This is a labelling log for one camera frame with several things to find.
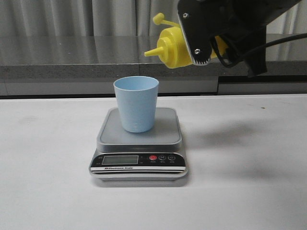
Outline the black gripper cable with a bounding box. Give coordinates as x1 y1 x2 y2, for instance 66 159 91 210
209 32 307 69

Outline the light blue plastic cup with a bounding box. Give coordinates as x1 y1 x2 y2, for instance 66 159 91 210
113 76 159 133

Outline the grey stone counter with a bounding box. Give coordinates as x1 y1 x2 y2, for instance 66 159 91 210
0 36 307 98

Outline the yellow squeeze bottle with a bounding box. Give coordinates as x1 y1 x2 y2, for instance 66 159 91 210
144 12 228 69

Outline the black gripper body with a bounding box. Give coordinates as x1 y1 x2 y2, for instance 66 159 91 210
196 0 300 36

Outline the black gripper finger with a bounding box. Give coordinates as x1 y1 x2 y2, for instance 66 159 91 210
177 0 218 66
219 25 267 77

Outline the silver digital kitchen scale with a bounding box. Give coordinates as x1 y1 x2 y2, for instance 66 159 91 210
89 107 189 181

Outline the grey pleated curtain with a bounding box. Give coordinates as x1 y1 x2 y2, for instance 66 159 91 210
0 0 307 37

